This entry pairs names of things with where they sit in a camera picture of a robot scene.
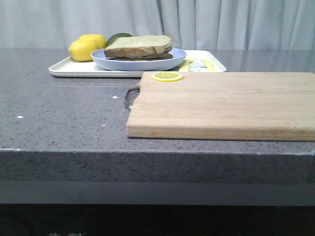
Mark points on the bread slice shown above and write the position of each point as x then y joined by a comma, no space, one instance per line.
149,58
139,47

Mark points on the light blue round plate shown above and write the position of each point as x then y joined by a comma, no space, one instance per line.
99,58

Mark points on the white rectangular tray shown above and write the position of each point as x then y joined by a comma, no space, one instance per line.
71,68

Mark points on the lemon slice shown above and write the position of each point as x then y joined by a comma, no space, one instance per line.
167,76

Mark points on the yellow plastic fork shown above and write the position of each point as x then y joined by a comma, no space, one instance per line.
186,64

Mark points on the yellow plastic knife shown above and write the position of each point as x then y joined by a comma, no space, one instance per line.
209,65

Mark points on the green lime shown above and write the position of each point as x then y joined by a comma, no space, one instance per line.
116,36

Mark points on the rear yellow lemon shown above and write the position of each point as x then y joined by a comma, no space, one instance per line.
99,39

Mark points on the yellow lemon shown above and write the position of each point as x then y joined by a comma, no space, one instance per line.
80,50
99,39

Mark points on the front yellow lemon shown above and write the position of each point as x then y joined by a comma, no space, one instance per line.
80,50

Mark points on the wooden cutting board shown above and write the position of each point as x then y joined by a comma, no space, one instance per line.
254,106

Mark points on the white curtain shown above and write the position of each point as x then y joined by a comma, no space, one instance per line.
193,24

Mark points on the metal cutting board handle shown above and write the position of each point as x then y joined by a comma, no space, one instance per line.
127,100

